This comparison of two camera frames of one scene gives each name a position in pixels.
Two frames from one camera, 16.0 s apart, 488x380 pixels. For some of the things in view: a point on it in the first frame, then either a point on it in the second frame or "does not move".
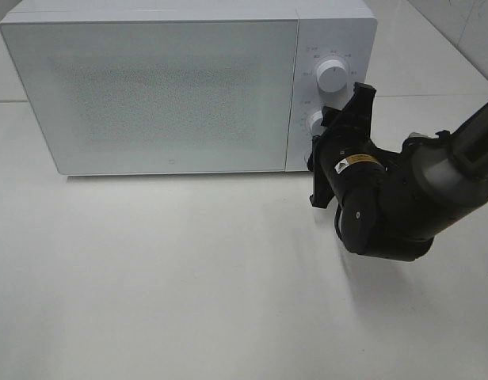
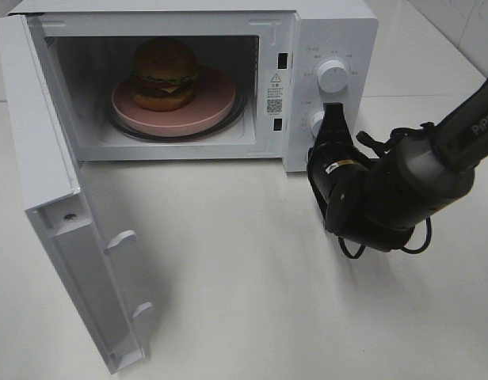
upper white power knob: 331,76 does not move
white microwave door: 123,96 → 54,203
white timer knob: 315,127 does not move
